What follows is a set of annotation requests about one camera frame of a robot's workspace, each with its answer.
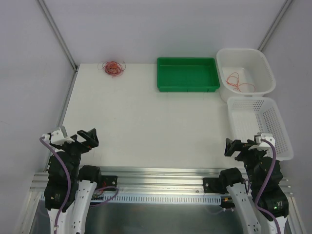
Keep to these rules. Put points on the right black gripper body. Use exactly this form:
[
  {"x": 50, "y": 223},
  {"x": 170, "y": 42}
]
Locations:
[{"x": 243, "y": 151}]

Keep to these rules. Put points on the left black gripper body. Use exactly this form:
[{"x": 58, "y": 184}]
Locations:
[{"x": 79, "y": 144}]

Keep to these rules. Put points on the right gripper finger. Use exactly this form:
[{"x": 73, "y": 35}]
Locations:
[
  {"x": 248, "y": 144},
  {"x": 230, "y": 147}
]

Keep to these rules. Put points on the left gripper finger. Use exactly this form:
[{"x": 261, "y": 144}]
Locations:
[
  {"x": 85, "y": 135},
  {"x": 93, "y": 139}
]

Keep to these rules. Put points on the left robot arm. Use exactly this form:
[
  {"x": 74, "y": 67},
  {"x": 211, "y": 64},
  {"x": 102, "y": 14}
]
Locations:
[{"x": 70, "y": 186}]

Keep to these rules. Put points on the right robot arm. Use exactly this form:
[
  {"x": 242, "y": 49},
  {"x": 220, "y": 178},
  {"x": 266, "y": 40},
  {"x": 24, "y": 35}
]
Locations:
[{"x": 261, "y": 204}]

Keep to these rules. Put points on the white perforated plastic basket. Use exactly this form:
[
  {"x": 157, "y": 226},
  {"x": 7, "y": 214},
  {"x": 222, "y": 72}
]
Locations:
[{"x": 251, "y": 115}]

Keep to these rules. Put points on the white solid plastic basket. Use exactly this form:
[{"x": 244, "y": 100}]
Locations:
[{"x": 244, "y": 72}]

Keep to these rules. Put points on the green plastic tray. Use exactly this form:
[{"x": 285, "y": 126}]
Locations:
[{"x": 187, "y": 74}]

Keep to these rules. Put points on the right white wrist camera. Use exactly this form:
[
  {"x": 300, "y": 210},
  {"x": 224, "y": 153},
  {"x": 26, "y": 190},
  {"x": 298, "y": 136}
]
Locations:
[{"x": 263, "y": 141}]

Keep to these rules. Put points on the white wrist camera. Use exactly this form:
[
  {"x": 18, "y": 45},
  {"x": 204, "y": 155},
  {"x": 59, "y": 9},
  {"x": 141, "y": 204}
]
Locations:
[
  {"x": 57, "y": 137},
  {"x": 263, "y": 141}
]

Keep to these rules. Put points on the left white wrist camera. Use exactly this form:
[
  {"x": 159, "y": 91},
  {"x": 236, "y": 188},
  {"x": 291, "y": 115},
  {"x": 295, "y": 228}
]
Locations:
[{"x": 57, "y": 137}]

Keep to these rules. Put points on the aluminium mounting rail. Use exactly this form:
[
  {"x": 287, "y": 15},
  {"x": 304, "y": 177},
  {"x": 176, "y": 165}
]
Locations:
[{"x": 163, "y": 181}]

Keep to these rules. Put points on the white slotted cable duct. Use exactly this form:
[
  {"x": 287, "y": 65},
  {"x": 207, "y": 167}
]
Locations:
[{"x": 167, "y": 199}]

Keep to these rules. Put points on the left aluminium frame post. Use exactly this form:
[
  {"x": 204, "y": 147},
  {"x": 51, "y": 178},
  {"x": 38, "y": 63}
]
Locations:
[{"x": 47, "y": 14}]

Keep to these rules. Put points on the aluminium frame post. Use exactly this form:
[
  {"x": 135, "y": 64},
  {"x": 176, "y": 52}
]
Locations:
[
  {"x": 278, "y": 18},
  {"x": 47, "y": 14}
]

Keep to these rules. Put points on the right aluminium frame post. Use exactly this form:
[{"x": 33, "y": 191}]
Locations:
[{"x": 278, "y": 18}]

